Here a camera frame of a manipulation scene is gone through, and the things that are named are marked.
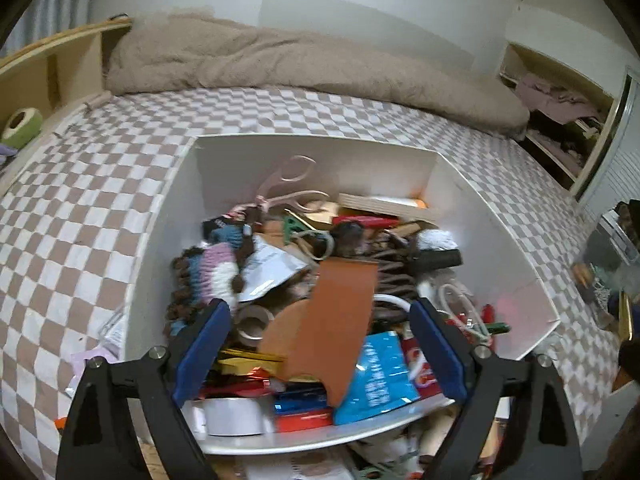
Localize grey curtain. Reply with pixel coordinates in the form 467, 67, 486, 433
9, 0, 97, 57

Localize beige tape roll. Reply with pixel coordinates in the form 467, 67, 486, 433
234, 304, 276, 349

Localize white tape roll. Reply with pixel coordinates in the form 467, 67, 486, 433
204, 397, 267, 436

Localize pink and blue knitted pouch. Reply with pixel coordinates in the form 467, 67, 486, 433
167, 224, 247, 322

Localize pile of pink clothes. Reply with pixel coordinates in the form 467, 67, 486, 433
515, 72, 614, 124

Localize brown coiled hair tie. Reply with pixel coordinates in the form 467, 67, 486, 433
372, 255, 419, 307

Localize wooden shelf unit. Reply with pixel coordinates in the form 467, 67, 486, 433
0, 17, 134, 197

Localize pink scissors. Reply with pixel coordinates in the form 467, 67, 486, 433
256, 155, 330, 216

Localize heap of mixed small things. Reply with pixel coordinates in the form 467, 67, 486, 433
135, 400, 507, 480

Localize white cardboard box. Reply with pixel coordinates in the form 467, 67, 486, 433
124, 132, 562, 457

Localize wall alcove shelf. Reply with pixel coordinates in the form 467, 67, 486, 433
497, 42, 632, 202

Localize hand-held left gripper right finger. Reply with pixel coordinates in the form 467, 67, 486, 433
408, 297, 584, 480

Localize checkered bed sheet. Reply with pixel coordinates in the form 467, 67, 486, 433
0, 84, 622, 480

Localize blue foil packet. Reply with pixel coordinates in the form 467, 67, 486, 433
333, 332, 422, 426

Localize brown leather piece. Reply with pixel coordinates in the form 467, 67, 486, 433
260, 258, 380, 407

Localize beige quilted duvet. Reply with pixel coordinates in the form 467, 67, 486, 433
105, 14, 531, 134

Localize small beige roll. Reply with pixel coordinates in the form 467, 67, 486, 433
81, 90, 114, 109

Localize white louvred door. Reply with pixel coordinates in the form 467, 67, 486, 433
574, 72, 640, 242

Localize black hair roller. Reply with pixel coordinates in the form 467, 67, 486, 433
410, 249, 464, 275

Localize white packet with grey label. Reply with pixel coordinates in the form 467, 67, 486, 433
237, 239, 314, 304

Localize clear storage bin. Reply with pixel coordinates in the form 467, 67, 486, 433
571, 199, 640, 332

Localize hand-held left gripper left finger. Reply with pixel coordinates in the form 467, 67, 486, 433
56, 298, 232, 480

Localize green avocado plush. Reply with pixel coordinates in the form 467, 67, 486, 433
0, 107, 45, 150

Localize light wooden block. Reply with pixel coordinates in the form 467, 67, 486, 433
338, 192, 427, 224

